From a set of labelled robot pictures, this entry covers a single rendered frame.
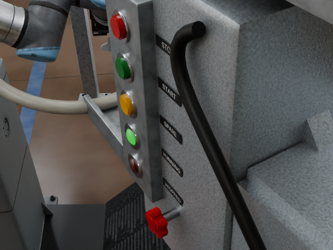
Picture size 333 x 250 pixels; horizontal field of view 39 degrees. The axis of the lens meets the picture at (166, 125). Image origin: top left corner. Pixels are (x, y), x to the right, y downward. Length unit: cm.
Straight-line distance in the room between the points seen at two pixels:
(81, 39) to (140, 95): 219
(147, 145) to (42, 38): 57
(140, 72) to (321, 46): 18
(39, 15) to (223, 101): 74
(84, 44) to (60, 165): 69
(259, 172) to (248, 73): 11
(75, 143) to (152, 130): 217
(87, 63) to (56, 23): 169
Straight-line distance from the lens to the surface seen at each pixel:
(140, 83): 51
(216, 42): 38
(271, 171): 46
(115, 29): 50
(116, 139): 90
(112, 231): 139
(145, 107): 52
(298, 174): 46
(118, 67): 53
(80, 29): 267
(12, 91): 104
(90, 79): 283
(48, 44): 108
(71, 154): 265
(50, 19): 109
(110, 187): 242
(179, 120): 49
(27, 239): 205
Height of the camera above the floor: 175
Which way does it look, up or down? 39 degrees down
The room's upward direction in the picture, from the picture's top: 2 degrees counter-clockwise
